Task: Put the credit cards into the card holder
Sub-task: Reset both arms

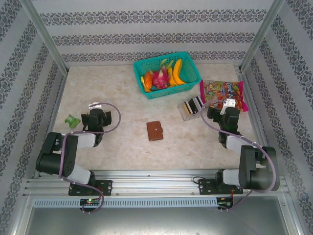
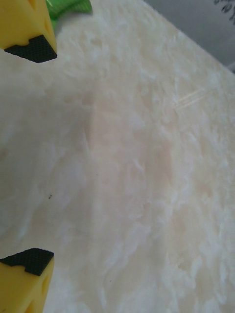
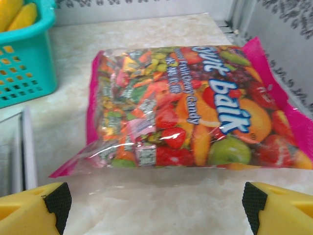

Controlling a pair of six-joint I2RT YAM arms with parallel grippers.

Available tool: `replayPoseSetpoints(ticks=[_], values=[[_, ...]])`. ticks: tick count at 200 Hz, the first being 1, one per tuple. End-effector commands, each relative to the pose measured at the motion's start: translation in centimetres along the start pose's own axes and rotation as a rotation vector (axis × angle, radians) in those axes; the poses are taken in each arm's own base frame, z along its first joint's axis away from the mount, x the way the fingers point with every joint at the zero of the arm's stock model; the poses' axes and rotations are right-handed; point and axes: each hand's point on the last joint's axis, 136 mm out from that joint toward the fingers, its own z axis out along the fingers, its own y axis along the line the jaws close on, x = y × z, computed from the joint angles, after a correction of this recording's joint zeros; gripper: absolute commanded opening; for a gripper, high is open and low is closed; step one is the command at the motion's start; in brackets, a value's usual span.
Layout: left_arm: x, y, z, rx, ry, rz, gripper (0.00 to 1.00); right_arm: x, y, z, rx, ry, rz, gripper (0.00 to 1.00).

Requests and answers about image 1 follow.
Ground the clear plastic card box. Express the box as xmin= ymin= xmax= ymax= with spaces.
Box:
xmin=177 ymin=96 xmax=204 ymax=121

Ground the brown leather card holder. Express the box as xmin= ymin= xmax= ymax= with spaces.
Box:
xmin=146 ymin=121 xmax=163 ymax=142

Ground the gold black-striped credit card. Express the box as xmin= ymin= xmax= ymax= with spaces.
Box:
xmin=182 ymin=100 xmax=193 ymax=116

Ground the green toy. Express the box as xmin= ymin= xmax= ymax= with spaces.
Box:
xmin=64 ymin=114 xmax=81 ymax=129

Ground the pink candy bag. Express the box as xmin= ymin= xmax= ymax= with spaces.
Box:
xmin=199 ymin=79 xmax=249 ymax=113

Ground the orange toy fruit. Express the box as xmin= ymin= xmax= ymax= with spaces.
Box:
xmin=143 ymin=70 xmax=154 ymax=89

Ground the teal plastic basket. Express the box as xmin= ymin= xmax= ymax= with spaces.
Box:
xmin=133 ymin=50 xmax=202 ymax=101

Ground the yellow banana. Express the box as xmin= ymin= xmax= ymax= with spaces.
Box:
xmin=168 ymin=58 xmax=188 ymax=87

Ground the left circuit board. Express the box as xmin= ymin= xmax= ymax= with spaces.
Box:
xmin=80 ymin=198 xmax=101 ymax=206

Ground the pink dragon fruit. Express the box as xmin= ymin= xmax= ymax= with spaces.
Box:
xmin=152 ymin=69 xmax=172 ymax=90

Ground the aluminium side rail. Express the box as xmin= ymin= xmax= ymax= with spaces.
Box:
xmin=234 ymin=65 xmax=278 ymax=176
xmin=33 ymin=72 xmax=69 ymax=179

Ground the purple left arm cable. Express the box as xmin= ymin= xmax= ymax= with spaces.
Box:
xmin=58 ymin=102 xmax=122 ymax=215

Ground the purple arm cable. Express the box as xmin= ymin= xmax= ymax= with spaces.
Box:
xmin=58 ymin=102 xmax=122 ymax=215
xmin=200 ymin=100 xmax=281 ymax=212

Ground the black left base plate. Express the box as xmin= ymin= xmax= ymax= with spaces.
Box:
xmin=68 ymin=180 xmax=113 ymax=196

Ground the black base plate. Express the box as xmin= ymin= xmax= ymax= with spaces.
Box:
xmin=68 ymin=180 xmax=113 ymax=196
xmin=198 ymin=178 xmax=244 ymax=195

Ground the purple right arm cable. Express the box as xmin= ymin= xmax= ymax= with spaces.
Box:
xmin=200 ymin=100 xmax=281 ymax=212

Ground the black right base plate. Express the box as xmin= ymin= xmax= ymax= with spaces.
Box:
xmin=198 ymin=178 xmax=244 ymax=195

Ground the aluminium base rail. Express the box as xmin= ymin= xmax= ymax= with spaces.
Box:
xmin=23 ymin=170 xmax=287 ymax=199

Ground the aluminium frame post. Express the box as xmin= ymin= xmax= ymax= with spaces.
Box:
xmin=240 ymin=0 xmax=286 ymax=73
xmin=23 ymin=0 xmax=68 ymax=74

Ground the slotted grey cable duct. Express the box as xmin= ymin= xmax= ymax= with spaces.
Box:
xmin=33 ymin=197 xmax=218 ymax=209

